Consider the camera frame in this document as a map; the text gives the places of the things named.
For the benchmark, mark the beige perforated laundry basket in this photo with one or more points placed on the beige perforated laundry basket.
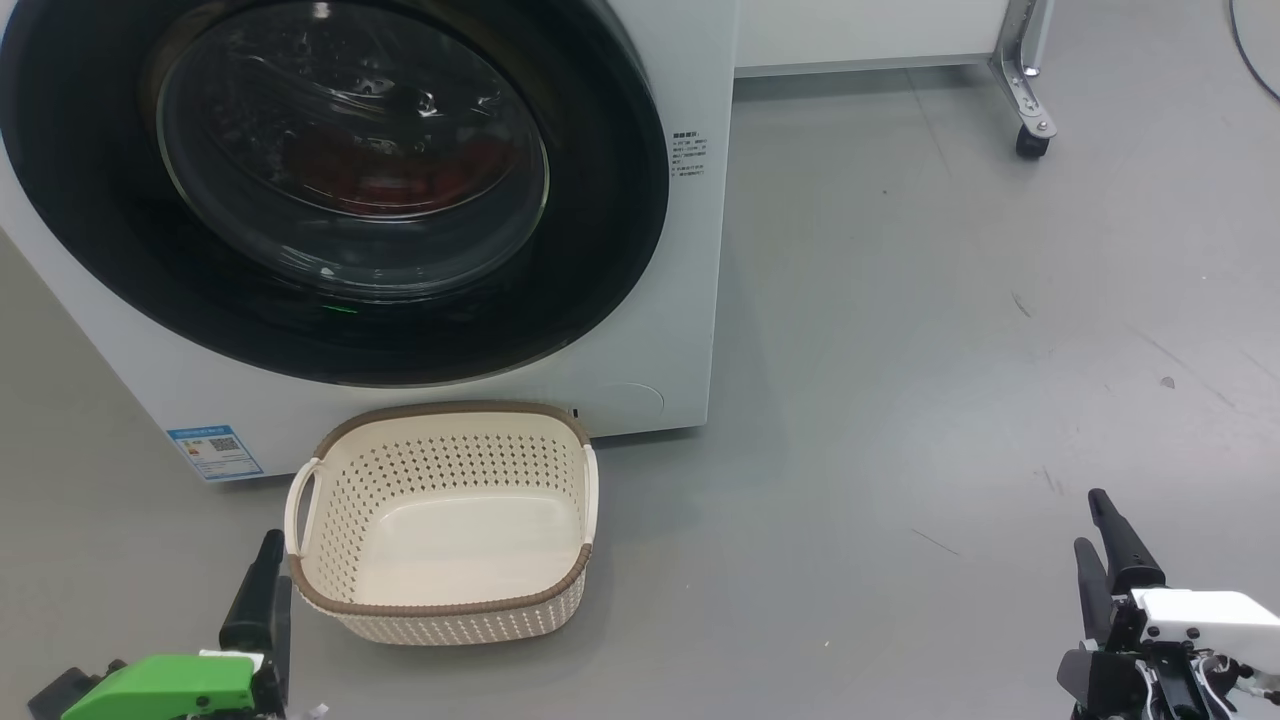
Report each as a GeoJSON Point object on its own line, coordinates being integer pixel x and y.
{"type": "Point", "coordinates": [450, 540]}

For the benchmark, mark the metal leg with caster wheel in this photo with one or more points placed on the metal leg with caster wheel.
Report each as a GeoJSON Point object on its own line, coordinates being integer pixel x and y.
{"type": "Point", "coordinates": [1025, 85]}

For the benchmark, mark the blue energy label sticker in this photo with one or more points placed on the blue energy label sticker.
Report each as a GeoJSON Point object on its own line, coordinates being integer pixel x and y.
{"type": "Point", "coordinates": [215, 453]}

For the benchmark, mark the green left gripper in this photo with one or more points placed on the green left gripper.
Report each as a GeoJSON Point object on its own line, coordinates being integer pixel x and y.
{"type": "Point", "coordinates": [170, 685]}

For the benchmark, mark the white cabinet panel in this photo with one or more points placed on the white cabinet panel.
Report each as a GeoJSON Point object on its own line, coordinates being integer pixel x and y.
{"type": "Point", "coordinates": [860, 30]}

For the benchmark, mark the red garment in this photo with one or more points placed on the red garment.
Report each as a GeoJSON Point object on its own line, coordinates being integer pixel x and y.
{"type": "Point", "coordinates": [340, 170]}

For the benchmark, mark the washing machine glass door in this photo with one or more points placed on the washing machine glass door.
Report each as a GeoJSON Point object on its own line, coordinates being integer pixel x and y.
{"type": "Point", "coordinates": [100, 250]}

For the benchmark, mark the white front-load washing machine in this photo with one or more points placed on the white front-load washing machine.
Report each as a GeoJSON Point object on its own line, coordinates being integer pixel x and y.
{"type": "Point", "coordinates": [650, 350]}

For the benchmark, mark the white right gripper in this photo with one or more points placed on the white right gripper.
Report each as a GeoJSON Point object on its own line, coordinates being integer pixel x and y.
{"type": "Point", "coordinates": [1200, 615]}

